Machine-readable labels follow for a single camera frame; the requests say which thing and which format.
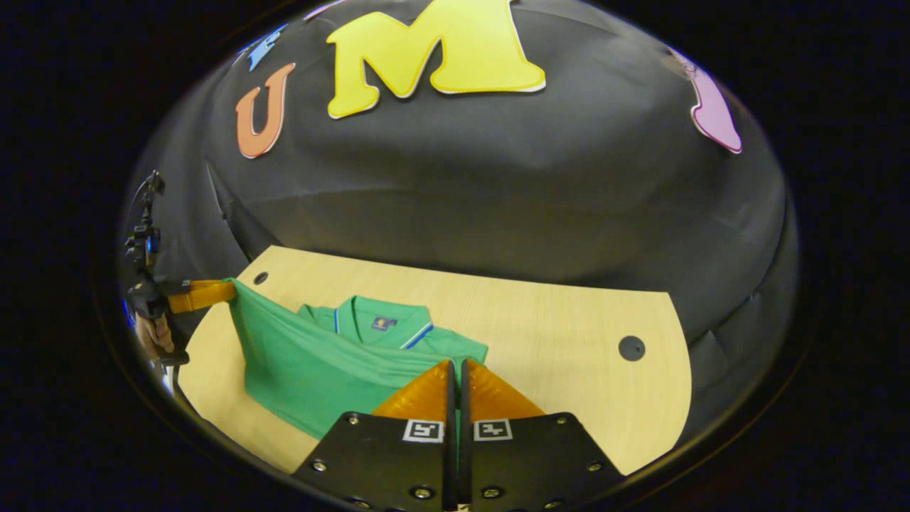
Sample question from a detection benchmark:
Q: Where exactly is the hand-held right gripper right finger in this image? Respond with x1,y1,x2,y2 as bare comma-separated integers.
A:
459,358,628,512

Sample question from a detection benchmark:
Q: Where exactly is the green T-shirt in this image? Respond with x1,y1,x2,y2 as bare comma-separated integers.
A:
226,277,490,440

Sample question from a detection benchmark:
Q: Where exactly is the black backdrop cloth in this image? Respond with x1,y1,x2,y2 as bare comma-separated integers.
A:
121,0,797,442

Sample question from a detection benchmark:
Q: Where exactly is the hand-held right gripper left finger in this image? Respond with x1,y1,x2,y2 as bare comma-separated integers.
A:
291,359,458,512

